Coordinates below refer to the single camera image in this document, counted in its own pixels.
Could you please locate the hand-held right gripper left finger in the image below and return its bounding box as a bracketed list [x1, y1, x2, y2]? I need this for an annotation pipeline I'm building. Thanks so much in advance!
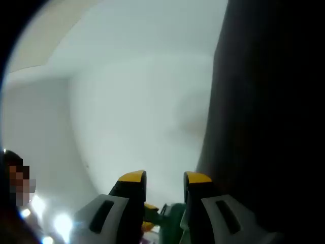
[73, 169, 148, 244]

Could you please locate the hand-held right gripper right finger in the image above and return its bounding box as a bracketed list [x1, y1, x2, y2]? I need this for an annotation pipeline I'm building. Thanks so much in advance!
[183, 171, 280, 244]

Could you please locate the black tabletop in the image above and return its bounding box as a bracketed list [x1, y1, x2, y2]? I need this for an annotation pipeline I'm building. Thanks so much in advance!
[194, 0, 325, 244]

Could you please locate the group of ceiling lights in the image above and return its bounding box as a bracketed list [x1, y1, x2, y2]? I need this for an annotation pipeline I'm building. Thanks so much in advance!
[19, 194, 76, 244]

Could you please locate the person's head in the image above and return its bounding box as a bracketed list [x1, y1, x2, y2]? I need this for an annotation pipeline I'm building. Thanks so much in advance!
[3, 149, 37, 204]

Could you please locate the beige door panel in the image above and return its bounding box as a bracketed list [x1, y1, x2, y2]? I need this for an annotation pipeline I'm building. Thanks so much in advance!
[5, 0, 104, 75]

